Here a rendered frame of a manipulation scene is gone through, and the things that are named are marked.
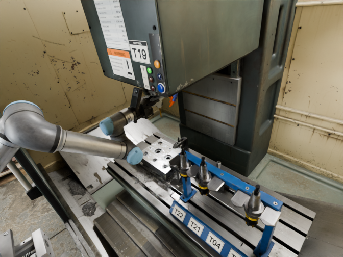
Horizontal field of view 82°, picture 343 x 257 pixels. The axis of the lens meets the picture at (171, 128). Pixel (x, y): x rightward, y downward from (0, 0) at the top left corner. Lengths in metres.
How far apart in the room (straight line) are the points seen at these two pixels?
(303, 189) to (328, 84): 0.75
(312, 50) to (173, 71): 1.02
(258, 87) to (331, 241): 0.85
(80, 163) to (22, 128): 1.23
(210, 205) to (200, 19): 0.90
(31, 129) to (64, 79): 1.21
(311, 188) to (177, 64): 1.44
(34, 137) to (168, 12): 0.54
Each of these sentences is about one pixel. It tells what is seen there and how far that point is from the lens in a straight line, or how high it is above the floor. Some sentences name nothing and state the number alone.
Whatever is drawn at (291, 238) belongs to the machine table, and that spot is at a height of 0.90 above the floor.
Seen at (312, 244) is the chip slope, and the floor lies 0.78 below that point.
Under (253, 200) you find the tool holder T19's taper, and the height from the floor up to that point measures 1.27.
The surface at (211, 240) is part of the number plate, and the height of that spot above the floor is 0.93.
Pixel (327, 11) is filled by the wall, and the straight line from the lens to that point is 1.47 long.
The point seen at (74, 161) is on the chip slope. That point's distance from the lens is 1.95.
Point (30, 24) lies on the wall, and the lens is 1.83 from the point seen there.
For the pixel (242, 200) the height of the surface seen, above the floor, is 1.22.
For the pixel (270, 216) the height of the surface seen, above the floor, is 1.22.
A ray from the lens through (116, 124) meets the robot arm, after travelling 0.93.
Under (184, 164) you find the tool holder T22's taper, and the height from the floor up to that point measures 1.24.
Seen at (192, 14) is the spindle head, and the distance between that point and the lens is 0.71.
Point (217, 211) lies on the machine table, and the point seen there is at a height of 0.90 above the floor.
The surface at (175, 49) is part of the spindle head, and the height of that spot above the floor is 1.73.
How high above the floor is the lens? 1.87
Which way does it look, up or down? 34 degrees down
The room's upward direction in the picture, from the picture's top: 8 degrees counter-clockwise
